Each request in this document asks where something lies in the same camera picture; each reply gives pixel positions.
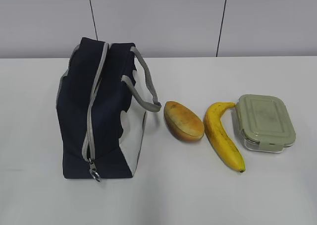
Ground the yellow banana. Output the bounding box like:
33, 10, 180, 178
203, 102, 246, 173

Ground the green lidded glass container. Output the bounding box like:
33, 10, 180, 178
235, 94, 296, 153

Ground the navy blue lunch bag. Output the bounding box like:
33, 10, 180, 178
56, 38, 161, 181

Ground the halved mango fruit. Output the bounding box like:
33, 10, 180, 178
163, 101, 205, 142

